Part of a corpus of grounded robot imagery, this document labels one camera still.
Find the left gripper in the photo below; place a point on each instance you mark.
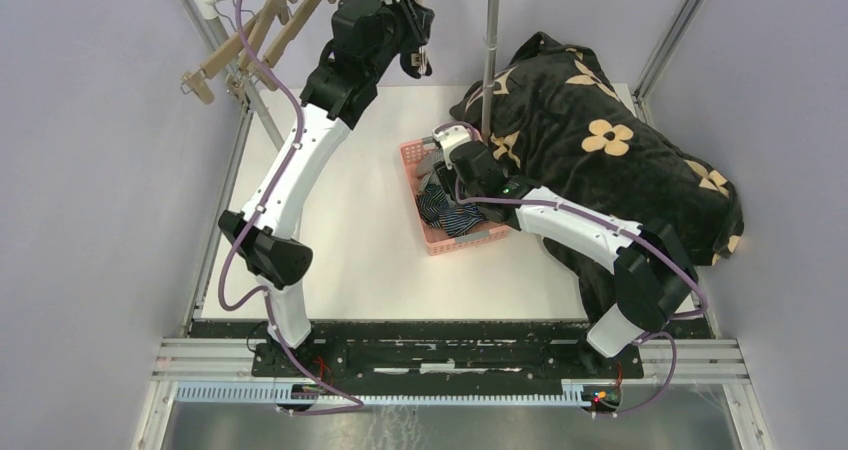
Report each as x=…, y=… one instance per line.
x=417, y=17

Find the wooden hanger of grey underwear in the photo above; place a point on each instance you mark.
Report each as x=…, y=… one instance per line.
x=295, y=26

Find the grey striped underwear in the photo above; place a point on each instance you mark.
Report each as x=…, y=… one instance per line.
x=433, y=172

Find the navy striped underwear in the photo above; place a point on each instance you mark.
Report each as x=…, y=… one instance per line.
x=456, y=220

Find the wooden hanger of black underwear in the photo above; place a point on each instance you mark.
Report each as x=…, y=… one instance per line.
x=420, y=59

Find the wooden hanger of navy underwear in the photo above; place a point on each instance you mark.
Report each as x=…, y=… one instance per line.
x=260, y=76

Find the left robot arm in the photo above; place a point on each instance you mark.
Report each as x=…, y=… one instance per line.
x=367, y=36

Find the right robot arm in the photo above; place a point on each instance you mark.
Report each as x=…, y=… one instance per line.
x=651, y=272

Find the empty wooden clip hanger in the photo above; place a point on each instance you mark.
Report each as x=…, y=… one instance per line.
x=218, y=56

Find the pink plastic basket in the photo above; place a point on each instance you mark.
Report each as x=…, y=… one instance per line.
x=436, y=241

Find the black floral blanket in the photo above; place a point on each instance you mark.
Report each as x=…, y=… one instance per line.
x=556, y=119

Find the metal clothes rack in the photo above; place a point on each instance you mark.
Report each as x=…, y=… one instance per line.
x=265, y=69

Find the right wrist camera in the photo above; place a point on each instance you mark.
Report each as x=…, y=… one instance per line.
x=450, y=136

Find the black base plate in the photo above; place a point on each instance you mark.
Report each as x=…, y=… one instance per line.
x=457, y=358

